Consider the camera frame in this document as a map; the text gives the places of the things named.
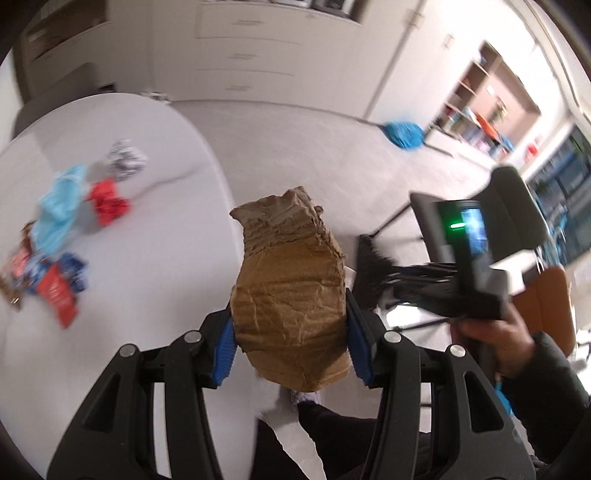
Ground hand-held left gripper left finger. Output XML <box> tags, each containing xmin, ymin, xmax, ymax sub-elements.
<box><xmin>46</xmin><ymin>309</ymin><xmax>238</xmax><ymax>480</ymax></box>

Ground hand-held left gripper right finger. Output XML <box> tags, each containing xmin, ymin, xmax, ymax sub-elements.
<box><xmin>345</xmin><ymin>288</ymin><xmax>539</xmax><ymax>480</ymax></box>

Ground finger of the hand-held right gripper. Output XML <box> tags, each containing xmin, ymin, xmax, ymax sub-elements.
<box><xmin>355</xmin><ymin>274</ymin><xmax>463</xmax><ymax>318</ymax></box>
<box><xmin>358</xmin><ymin>233</ymin><xmax>459</xmax><ymax>283</ymax></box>

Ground brown paper bag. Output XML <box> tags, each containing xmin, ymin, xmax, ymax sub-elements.
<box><xmin>229</xmin><ymin>186</ymin><xmax>348</xmax><ymax>391</ymax></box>

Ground blue snack packet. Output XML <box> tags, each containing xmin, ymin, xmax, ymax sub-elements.
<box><xmin>55</xmin><ymin>251</ymin><xmax>89</xmax><ymax>296</ymax></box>

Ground red snack packet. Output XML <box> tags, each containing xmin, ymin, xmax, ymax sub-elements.
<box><xmin>36</xmin><ymin>263</ymin><xmax>79</xmax><ymax>329</ymax></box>

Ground red wrapper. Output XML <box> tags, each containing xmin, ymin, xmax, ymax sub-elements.
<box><xmin>88</xmin><ymin>179</ymin><xmax>131</xmax><ymax>227</ymax></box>

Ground silver printed paper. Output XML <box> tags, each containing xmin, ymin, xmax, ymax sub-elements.
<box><xmin>105</xmin><ymin>138</ymin><xmax>148</xmax><ymax>182</ymax></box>

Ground blue face mask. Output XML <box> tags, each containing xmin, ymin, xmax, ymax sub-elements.
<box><xmin>31</xmin><ymin>165</ymin><xmax>92</xmax><ymax>256</ymax></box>

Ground person's right forearm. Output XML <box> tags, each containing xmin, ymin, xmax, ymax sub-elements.
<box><xmin>496</xmin><ymin>332</ymin><xmax>591</xmax><ymax>467</ymax></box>

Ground person's right hand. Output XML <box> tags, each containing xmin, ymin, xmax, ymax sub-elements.
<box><xmin>450</xmin><ymin>302</ymin><xmax>536</xmax><ymax>380</ymax></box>

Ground person's shoe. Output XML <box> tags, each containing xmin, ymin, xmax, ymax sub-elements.
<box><xmin>290</xmin><ymin>389</ymin><xmax>320</xmax><ymax>408</ymax></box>

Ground orange chair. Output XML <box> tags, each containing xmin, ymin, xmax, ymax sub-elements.
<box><xmin>512</xmin><ymin>265</ymin><xmax>579</xmax><ymax>358</ymax></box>

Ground dark grey chair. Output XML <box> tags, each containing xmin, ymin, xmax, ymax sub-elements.
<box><xmin>369</xmin><ymin>165</ymin><xmax>551</xmax><ymax>264</ymax></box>

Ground person's legs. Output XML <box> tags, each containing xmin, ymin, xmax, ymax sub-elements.
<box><xmin>252</xmin><ymin>401</ymin><xmax>432</xmax><ymax>480</ymax></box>

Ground blue plastic bag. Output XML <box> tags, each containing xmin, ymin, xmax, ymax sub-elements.
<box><xmin>384</xmin><ymin>120</ymin><xmax>424</xmax><ymax>151</ymax></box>

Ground wooden open shelf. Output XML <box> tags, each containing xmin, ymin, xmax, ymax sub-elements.
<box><xmin>431</xmin><ymin>41</ymin><xmax>542</xmax><ymax>163</ymax></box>

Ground pile of flat snack wrappers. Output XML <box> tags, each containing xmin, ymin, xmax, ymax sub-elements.
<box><xmin>0</xmin><ymin>220</ymin><xmax>42</xmax><ymax>311</ymax></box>

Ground white drawer cabinet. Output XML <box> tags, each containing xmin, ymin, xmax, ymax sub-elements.
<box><xmin>194</xmin><ymin>0</ymin><xmax>363</xmax><ymax>101</ymax></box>

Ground grey chair back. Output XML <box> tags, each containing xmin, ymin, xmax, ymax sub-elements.
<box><xmin>11</xmin><ymin>59</ymin><xmax>118</xmax><ymax>139</ymax></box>

